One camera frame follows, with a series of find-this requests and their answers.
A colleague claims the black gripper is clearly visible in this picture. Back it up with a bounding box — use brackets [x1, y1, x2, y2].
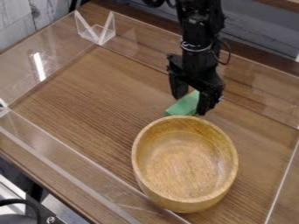
[167, 42, 226, 116]

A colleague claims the green rectangular block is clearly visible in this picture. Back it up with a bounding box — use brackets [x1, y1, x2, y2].
[164, 90, 200, 116]

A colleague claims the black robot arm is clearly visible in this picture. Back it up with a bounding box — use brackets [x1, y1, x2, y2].
[143, 0, 228, 116]

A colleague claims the brown wooden bowl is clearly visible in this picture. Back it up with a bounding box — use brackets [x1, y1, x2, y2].
[131, 115, 239, 214]

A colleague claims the clear acrylic corner bracket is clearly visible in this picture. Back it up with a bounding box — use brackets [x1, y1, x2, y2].
[73, 11, 116, 46]

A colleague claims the clear acrylic tray wall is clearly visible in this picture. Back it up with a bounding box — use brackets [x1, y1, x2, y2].
[0, 99, 191, 224]

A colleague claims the black metal table bracket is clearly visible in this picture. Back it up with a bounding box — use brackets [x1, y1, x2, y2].
[24, 194, 67, 224]

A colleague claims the black cable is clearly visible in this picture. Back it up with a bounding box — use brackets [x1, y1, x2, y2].
[0, 196, 43, 224]

